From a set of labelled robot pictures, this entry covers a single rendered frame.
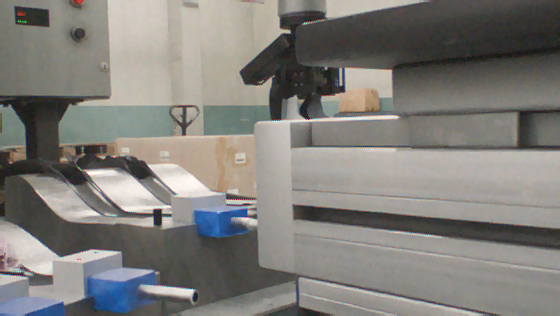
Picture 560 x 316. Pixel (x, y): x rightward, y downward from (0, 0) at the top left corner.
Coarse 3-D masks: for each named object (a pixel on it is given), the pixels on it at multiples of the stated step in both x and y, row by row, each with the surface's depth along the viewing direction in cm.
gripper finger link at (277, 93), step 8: (272, 80) 101; (280, 80) 101; (272, 88) 101; (280, 88) 100; (272, 96) 100; (280, 96) 100; (272, 104) 100; (280, 104) 100; (272, 112) 101; (280, 112) 100; (272, 120) 101; (280, 120) 100
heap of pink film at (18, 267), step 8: (0, 232) 68; (0, 240) 66; (0, 248) 65; (8, 248) 66; (0, 256) 65; (8, 256) 65; (16, 256) 66; (0, 264) 64; (8, 264) 64; (16, 264) 65
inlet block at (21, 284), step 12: (0, 276) 52; (12, 276) 52; (0, 288) 49; (12, 288) 50; (24, 288) 51; (0, 300) 49; (12, 300) 49; (24, 300) 49; (36, 300) 49; (48, 300) 49; (0, 312) 46; (12, 312) 46; (24, 312) 46; (36, 312) 47; (48, 312) 48; (60, 312) 49
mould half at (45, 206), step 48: (48, 192) 89; (144, 192) 97; (192, 192) 101; (48, 240) 87; (96, 240) 78; (144, 240) 71; (192, 240) 72; (240, 240) 77; (192, 288) 72; (240, 288) 77
